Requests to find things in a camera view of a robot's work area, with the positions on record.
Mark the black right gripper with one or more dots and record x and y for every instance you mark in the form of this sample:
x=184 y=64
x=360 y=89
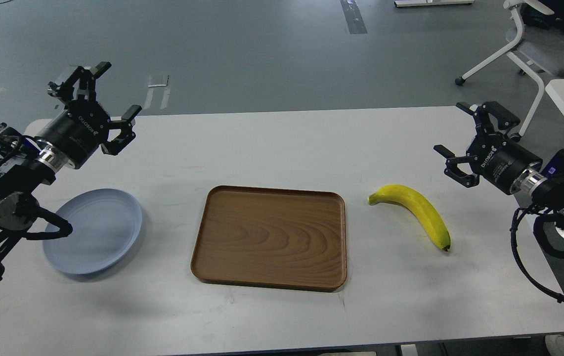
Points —
x=501 y=164

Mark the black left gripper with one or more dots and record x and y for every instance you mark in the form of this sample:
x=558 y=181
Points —
x=77 y=134

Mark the brown wooden tray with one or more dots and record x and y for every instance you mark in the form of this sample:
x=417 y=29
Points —
x=272 y=238

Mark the yellow banana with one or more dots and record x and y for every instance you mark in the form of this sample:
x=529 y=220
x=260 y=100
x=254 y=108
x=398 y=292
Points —
x=420 y=207

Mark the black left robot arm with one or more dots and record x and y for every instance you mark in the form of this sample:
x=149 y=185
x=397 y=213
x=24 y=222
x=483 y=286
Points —
x=26 y=162

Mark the light blue round plate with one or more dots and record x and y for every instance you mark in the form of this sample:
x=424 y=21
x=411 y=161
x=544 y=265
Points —
x=106 y=224

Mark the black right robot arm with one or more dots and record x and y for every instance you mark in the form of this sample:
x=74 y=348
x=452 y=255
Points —
x=545 y=188

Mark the white grey office chair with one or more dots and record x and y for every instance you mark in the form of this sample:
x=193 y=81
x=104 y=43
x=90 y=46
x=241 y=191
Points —
x=533 y=50

